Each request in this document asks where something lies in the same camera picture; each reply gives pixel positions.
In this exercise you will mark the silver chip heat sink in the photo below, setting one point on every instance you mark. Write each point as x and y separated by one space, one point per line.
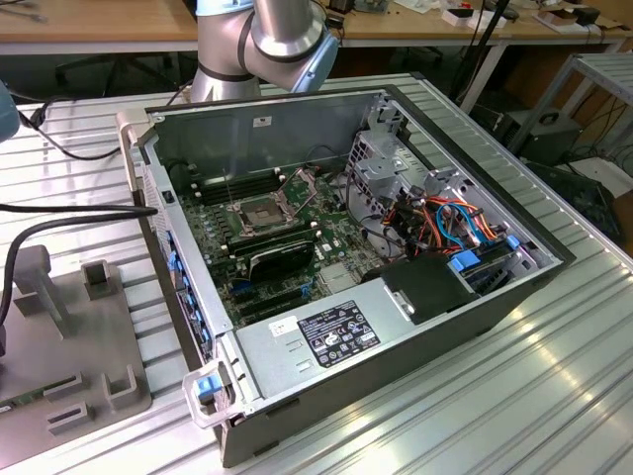
338 278

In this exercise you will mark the green motherboard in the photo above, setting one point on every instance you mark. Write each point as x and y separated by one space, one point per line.
346 247

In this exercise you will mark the silver drive cage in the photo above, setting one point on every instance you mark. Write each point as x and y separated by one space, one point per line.
381 173

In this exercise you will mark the grey power supply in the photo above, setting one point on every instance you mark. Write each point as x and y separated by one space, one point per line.
277 356

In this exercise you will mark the black graphics card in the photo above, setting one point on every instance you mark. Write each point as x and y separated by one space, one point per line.
282 259

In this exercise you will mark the blue disk carrier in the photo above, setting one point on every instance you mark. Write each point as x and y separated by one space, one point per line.
465 262

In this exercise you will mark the black office chair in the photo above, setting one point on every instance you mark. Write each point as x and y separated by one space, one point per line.
89 69

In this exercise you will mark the black power supply label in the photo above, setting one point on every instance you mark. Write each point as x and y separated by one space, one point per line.
338 332

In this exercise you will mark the clear latch with blue tab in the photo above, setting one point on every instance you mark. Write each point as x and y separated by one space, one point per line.
205 387

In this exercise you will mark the metal slat side table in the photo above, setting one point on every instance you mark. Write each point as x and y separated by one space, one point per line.
608 69

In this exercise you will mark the green circuit board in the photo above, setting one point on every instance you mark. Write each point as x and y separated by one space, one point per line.
20 402

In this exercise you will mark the black box under table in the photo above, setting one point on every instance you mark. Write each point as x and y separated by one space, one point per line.
549 133

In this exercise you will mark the black expansion slot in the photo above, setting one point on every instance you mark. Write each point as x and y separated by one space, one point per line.
272 303

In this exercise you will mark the white box on desk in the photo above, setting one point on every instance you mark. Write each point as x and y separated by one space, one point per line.
475 17

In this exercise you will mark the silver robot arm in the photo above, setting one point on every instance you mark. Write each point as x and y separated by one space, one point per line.
277 29

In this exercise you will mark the grey parts rack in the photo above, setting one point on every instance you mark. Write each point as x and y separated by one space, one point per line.
59 346

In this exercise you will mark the CPU socket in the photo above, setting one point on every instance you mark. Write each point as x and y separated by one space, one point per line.
259 216

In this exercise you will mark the black RAM slot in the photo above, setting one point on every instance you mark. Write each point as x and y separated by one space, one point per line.
272 234
275 243
242 189
237 178

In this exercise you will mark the open grey PC case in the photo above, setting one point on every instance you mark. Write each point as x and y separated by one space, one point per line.
198 133

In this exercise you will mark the thin metal locking lever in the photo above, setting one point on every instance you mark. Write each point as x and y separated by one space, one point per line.
229 189

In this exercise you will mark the small white case sticker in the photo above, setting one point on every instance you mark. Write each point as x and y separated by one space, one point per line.
261 122

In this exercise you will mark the wooden desk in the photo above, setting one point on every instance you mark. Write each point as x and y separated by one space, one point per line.
99 25

